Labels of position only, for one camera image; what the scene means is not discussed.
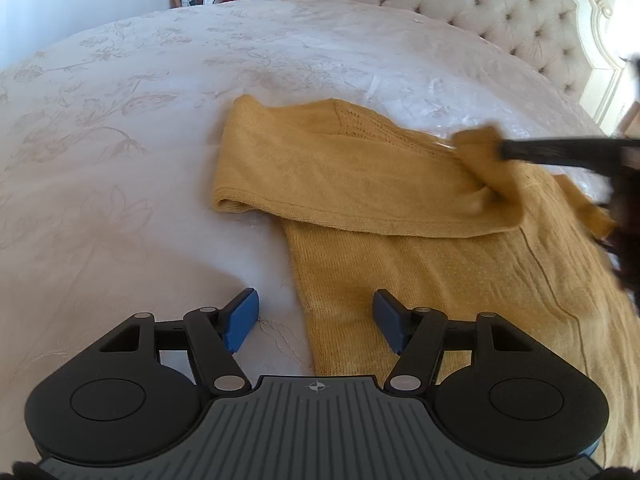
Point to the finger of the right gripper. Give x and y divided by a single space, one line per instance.
607 157

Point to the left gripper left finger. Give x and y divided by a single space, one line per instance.
215 335

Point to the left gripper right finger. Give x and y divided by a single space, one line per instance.
416 335

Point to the mustard yellow knit sweater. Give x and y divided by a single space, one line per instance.
365 204

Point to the tufted cream headboard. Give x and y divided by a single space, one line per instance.
563 40

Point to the white floral bedspread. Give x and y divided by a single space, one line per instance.
109 143

